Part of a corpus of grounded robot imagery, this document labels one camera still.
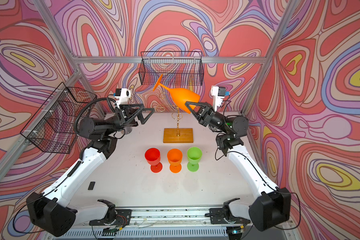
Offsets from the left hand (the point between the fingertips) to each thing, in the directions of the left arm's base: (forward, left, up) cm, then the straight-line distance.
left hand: (148, 115), depth 50 cm
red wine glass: (+5, +5, -37) cm, 38 cm away
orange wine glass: (+4, -7, -38) cm, 39 cm away
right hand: (+5, -13, -1) cm, 14 cm away
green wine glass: (+6, -19, -39) cm, 44 cm away
